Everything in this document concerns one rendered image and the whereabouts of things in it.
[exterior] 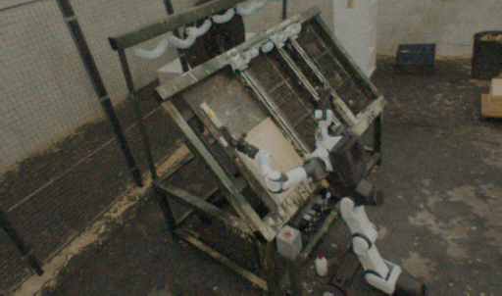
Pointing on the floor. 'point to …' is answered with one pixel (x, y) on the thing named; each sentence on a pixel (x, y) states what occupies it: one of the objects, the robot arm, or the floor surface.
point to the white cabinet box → (356, 10)
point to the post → (294, 276)
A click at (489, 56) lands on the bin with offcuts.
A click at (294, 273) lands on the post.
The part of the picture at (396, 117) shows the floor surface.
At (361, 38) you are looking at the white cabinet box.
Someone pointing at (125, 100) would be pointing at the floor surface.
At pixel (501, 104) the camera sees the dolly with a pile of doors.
